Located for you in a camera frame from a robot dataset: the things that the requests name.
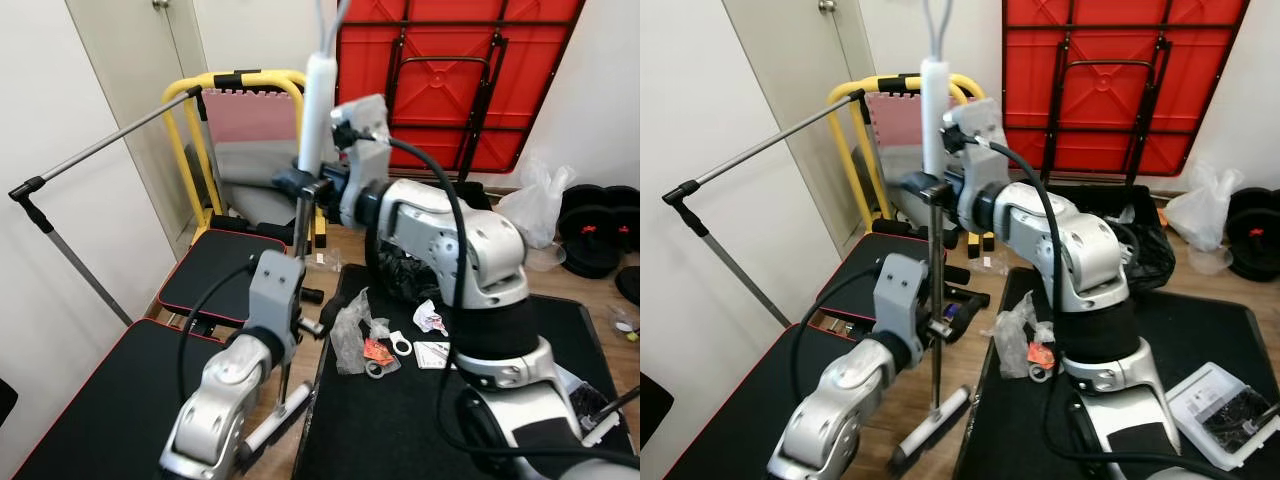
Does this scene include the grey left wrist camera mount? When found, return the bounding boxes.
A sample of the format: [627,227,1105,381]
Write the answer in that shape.
[873,252,933,346]
[246,249,307,339]

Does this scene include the black trash bag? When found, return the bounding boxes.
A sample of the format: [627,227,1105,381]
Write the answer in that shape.
[1120,190,1178,293]
[372,235,446,306]

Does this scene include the grey folded cushion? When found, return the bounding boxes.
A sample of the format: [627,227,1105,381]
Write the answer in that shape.
[878,148,926,226]
[213,140,301,216]

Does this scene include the beige door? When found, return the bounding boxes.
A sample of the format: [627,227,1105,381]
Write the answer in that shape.
[65,0,216,241]
[722,0,881,251]

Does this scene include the white paper card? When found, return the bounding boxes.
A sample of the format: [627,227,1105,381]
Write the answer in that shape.
[414,341,456,371]

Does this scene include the crumpled white pink paper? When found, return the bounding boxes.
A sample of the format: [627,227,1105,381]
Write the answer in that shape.
[412,299,451,336]

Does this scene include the wide black floor mat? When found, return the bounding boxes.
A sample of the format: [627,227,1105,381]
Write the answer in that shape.
[293,263,638,480]
[950,265,1280,480]

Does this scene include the grey metal clothes rack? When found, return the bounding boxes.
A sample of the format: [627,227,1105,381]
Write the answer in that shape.
[8,88,206,326]
[662,88,869,329]

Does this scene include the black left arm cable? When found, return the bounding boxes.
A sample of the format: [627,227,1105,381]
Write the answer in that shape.
[176,262,256,406]
[790,265,883,401]

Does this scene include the small black red-trimmed pad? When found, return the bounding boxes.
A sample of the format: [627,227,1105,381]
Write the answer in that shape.
[157,228,291,326]
[815,232,936,331]

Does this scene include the red folding table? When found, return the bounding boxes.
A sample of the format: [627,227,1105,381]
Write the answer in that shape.
[1002,0,1251,179]
[335,0,588,176]

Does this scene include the pink foam mat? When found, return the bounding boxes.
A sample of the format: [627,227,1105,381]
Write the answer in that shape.
[203,88,299,146]
[865,92,926,151]

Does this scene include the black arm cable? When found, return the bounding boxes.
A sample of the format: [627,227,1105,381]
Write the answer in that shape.
[370,135,641,471]
[980,140,1216,473]
[176,262,256,406]
[790,265,883,401]

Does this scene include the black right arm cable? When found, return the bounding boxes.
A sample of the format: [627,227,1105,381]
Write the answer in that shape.
[370,135,641,471]
[980,140,1216,473]

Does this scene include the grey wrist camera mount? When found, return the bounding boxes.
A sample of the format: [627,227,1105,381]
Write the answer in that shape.
[940,98,1003,226]
[330,95,391,226]
[873,252,933,346]
[246,249,307,339]

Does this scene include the large black red-trimmed pad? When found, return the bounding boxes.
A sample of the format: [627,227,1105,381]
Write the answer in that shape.
[12,318,263,480]
[665,330,871,480]

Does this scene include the yellow tubular metal frame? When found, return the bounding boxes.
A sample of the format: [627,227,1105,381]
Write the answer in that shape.
[828,72,991,251]
[162,68,321,251]

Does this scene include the black stacked weight plates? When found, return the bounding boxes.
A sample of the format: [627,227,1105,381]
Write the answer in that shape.
[557,184,641,281]
[1225,187,1280,283]

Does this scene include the white plastic bag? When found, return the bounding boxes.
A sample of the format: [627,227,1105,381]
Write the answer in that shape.
[497,155,578,251]
[1165,160,1244,253]

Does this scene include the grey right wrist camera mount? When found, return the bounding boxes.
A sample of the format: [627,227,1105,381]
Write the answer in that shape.
[940,98,1003,226]
[330,95,391,226]

